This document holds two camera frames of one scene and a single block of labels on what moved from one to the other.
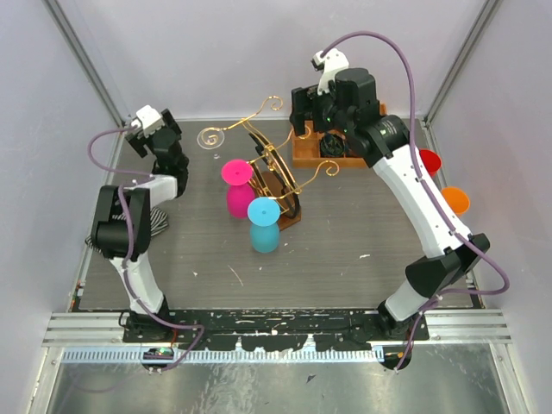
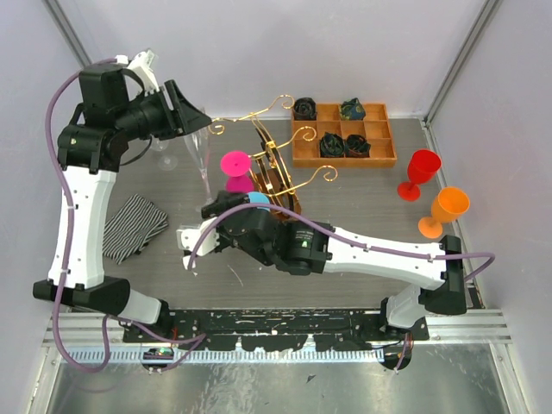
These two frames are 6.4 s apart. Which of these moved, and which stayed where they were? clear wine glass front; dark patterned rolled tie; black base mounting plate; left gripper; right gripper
Moved: right gripper; clear wine glass front; left gripper
Stayed: black base mounting plate; dark patterned rolled tie
